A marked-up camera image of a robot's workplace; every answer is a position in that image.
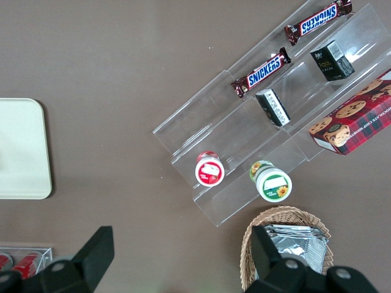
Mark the Snickers chocolate bar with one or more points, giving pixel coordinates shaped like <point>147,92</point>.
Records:
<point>317,21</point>
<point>262,73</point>

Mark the clear acrylic stepped display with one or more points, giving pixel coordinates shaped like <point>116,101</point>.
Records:
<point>198,134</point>

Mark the silver foil pack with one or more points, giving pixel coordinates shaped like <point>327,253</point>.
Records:
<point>297,251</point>
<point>290,229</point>

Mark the green lidded yogurt cup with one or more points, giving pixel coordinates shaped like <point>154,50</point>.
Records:
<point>273,186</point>

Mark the beige plastic tray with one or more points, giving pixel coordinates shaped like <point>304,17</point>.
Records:
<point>21,149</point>

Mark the red tartan cookie box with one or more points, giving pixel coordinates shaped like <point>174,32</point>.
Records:
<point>354,122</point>

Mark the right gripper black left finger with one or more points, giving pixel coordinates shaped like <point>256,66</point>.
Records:
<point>88,259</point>

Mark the small black carton box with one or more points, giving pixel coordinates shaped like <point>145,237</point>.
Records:
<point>333,61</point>
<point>272,107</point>

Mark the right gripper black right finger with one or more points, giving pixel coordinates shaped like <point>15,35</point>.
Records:
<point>268,268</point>

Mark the clear acrylic bottle rack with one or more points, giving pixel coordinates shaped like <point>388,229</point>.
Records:
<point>46,253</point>

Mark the red lidded yogurt cup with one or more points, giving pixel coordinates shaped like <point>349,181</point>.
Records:
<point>210,172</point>

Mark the light wicker basket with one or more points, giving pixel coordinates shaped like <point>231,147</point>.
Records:
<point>284,213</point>

